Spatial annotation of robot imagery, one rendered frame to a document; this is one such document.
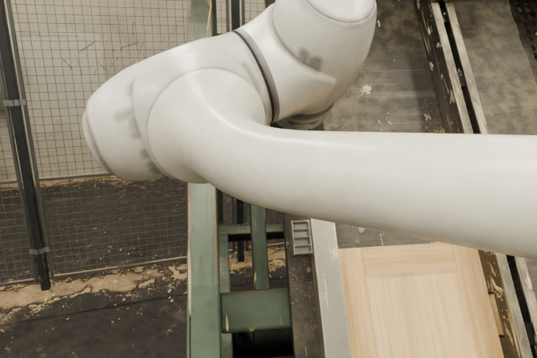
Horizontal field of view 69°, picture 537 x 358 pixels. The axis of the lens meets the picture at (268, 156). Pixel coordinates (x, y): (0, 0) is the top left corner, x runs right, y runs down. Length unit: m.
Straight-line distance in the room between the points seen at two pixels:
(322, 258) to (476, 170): 0.63
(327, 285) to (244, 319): 0.19
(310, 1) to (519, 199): 0.23
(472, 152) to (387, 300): 0.69
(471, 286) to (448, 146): 0.76
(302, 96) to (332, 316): 0.52
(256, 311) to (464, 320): 0.42
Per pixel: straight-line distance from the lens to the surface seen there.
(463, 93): 1.06
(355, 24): 0.36
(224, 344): 1.28
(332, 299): 0.81
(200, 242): 0.78
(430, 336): 0.91
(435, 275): 0.92
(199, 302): 0.78
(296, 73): 0.37
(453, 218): 0.20
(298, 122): 0.49
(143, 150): 0.34
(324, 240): 0.82
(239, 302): 0.86
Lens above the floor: 1.62
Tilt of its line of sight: 15 degrees down
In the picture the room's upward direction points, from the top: straight up
